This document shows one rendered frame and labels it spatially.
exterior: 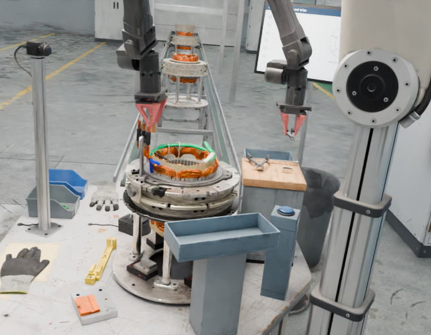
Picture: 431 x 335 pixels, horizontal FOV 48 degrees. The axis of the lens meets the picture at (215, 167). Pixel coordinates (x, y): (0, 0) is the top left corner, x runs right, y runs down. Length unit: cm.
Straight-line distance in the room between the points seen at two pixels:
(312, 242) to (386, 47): 219
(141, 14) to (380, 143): 64
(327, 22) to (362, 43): 131
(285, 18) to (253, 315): 83
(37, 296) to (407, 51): 107
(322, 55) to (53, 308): 155
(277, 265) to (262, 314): 13
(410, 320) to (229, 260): 192
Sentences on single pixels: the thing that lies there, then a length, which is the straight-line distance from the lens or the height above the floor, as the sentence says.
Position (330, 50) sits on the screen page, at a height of 138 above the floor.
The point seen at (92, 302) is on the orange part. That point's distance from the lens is 131.
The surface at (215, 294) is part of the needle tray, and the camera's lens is 116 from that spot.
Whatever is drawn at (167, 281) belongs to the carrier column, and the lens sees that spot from 135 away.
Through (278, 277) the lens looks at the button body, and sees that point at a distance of 137.
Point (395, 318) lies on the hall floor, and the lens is 290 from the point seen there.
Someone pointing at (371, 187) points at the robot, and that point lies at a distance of 107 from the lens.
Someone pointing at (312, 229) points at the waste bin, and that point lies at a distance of 298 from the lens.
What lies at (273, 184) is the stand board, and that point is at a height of 105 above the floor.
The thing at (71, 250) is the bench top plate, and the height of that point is 78.
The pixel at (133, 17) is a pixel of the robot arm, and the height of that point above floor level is 150.
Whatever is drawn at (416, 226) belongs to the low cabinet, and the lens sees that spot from 360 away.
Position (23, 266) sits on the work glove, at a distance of 149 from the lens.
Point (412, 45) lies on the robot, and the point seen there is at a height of 151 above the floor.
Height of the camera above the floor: 157
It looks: 20 degrees down
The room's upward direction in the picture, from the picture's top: 5 degrees clockwise
